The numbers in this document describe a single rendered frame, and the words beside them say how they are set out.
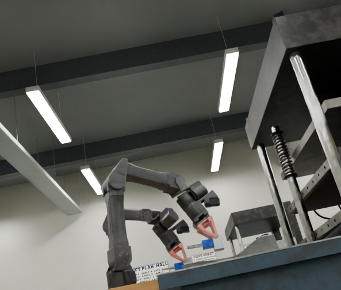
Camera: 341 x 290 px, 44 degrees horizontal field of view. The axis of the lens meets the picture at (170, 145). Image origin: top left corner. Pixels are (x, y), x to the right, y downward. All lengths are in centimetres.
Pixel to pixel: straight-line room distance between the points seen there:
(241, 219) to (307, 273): 527
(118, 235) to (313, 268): 65
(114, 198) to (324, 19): 144
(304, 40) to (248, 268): 144
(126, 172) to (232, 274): 62
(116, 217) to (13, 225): 851
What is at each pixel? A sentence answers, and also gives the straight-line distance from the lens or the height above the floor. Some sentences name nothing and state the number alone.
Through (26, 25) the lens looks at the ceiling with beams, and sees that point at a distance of 554.
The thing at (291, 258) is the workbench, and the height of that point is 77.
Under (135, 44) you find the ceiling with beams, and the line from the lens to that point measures 599.
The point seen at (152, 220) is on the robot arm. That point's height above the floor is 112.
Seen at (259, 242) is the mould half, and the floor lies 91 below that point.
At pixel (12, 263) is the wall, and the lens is 975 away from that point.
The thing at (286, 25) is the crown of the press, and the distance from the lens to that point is 229.
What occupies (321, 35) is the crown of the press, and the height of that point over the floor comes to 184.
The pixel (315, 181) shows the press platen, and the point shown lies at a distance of 246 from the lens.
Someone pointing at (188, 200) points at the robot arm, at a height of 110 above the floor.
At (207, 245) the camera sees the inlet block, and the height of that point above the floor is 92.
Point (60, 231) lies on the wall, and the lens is 954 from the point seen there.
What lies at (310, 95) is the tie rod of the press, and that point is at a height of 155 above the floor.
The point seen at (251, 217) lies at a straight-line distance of 638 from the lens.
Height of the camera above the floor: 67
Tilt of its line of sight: 23 degrees up
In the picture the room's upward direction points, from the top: 12 degrees counter-clockwise
